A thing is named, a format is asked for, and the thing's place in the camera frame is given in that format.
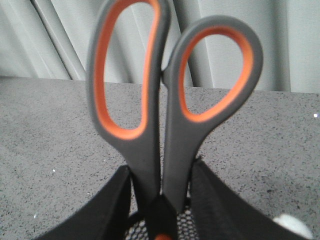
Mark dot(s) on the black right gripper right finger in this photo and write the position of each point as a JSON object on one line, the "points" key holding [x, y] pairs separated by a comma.
{"points": [[220, 214]]}

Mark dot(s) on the grey curtain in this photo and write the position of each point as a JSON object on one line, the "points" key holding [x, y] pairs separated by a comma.
{"points": [[49, 39]]}

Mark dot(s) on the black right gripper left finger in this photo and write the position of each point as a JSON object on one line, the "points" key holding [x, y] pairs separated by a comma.
{"points": [[104, 217]]}

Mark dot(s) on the black mesh pen holder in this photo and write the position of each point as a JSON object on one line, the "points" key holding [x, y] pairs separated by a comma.
{"points": [[186, 228]]}

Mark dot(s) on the grey orange scissors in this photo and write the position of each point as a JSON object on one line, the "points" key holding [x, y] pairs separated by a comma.
{"points": [[161, 150]]}

